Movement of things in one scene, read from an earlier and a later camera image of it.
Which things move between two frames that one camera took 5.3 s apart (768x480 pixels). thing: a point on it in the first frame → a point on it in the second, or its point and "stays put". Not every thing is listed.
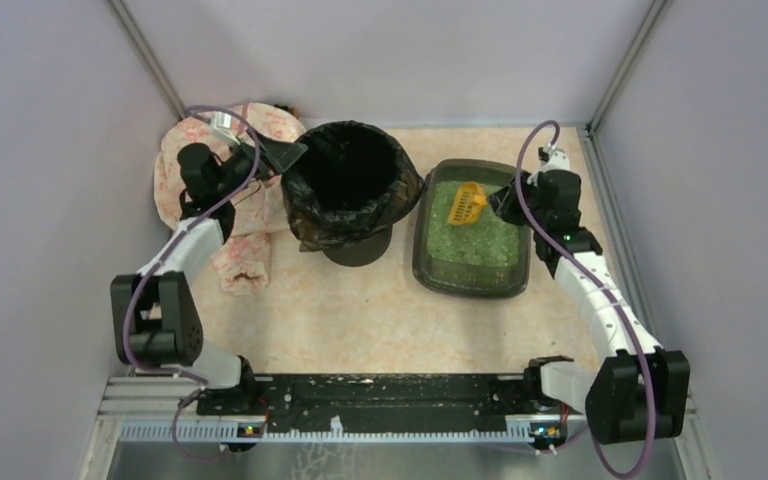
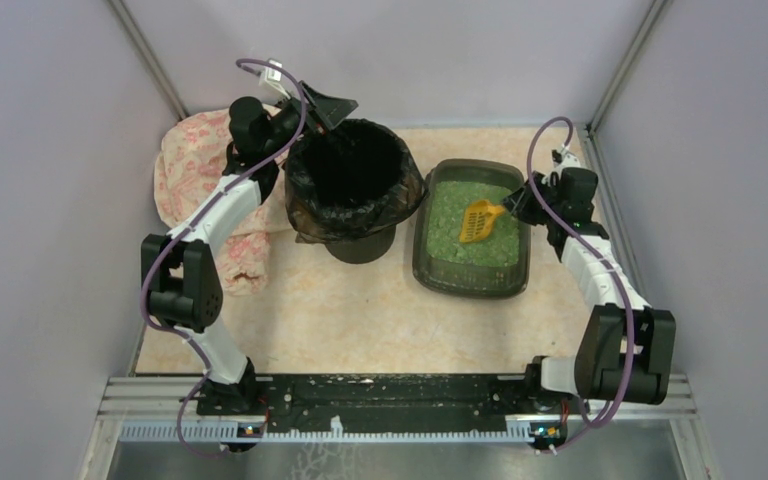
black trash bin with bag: (344, 194) stays put
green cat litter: (487, 240) stays put
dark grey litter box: (461, 247) stays put
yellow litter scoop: (470, 198) → (478, 220)
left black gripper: (255, 158) → (321, 105)
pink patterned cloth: (244, 259) stays put
